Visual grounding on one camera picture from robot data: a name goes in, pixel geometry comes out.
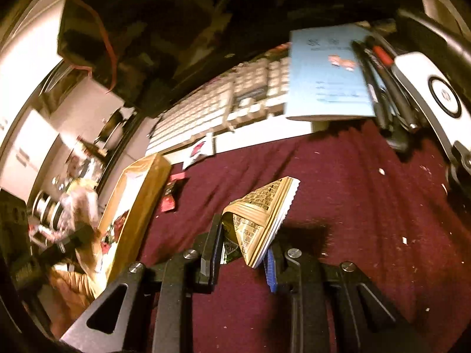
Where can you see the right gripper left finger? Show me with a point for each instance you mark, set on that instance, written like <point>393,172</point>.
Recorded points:
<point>210,245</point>

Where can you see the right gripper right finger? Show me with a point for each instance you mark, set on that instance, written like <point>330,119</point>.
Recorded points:
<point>278,270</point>

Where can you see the red black candy packet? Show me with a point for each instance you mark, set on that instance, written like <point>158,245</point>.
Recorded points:
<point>168,201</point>

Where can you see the white red sachet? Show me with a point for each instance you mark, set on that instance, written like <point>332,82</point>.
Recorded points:
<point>200,150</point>

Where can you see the dark red table cloth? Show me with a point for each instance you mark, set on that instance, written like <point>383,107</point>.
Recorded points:
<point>357,201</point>

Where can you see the white mechanical keyboard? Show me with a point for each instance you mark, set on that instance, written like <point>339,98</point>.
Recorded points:
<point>247,93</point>

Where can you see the light blue booklet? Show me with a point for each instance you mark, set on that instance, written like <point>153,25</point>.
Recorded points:
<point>325,79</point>

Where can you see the black marker pen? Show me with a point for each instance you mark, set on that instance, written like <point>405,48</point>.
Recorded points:
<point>378,104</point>

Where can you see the white black handheld device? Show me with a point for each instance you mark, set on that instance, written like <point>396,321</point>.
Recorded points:
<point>437,100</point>

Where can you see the red capped marker pen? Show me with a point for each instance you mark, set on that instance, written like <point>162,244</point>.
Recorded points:
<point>377,56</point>

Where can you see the black computer monitor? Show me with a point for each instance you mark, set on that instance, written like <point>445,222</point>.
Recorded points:
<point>151,52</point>

